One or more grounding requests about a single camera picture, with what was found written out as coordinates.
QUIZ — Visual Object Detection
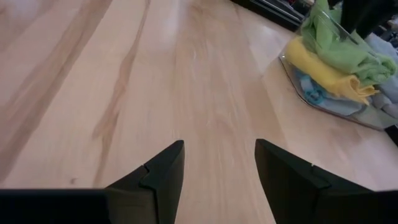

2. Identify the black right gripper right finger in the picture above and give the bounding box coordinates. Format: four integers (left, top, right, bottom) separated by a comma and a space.
254, 138, 398, 224

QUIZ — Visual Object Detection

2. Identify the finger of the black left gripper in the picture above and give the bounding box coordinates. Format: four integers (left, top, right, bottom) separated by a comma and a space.
340, 0, 358, 34
355, 0, 398, 40

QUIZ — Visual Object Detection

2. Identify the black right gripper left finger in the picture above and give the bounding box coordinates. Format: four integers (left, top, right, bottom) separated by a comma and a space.
0, 139, 186, 224

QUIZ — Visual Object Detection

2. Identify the bright green microfiber towel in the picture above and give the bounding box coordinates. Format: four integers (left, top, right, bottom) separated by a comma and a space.
299, 0, 398, 87

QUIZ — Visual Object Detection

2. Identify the yellow microfiber towel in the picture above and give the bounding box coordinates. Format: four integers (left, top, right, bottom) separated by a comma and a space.
284, 36, 381, 106

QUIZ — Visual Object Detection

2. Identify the light blue microfiber towel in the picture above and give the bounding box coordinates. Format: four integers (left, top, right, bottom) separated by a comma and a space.
294, 68, 368, 116

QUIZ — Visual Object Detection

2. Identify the clear plastic bin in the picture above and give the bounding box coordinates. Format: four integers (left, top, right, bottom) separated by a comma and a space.
277, 0, 398, 132

